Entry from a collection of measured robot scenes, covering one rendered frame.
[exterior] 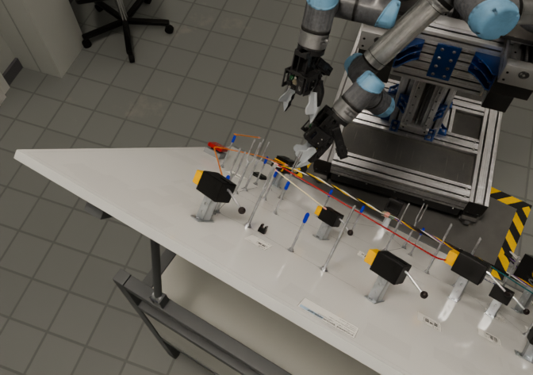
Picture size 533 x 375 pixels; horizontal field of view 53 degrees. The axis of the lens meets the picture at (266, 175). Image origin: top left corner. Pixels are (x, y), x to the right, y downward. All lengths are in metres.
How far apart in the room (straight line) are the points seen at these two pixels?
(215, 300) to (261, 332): 0.18
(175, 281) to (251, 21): 2.18
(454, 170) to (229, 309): 1.47
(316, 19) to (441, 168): 1.57
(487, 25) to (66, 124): 2.38
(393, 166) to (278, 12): 1.44
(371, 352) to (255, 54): 2.73
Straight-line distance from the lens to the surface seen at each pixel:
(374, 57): 1.72
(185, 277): 1.81
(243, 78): 3.28
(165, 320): 1.78
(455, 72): 2.22
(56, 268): 2.85
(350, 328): 0.88
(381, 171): 2.68
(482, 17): 1.56
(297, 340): 1.73
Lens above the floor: 2.48
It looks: 60 degrees down
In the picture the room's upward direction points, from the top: 1 degrees counter-clockwise
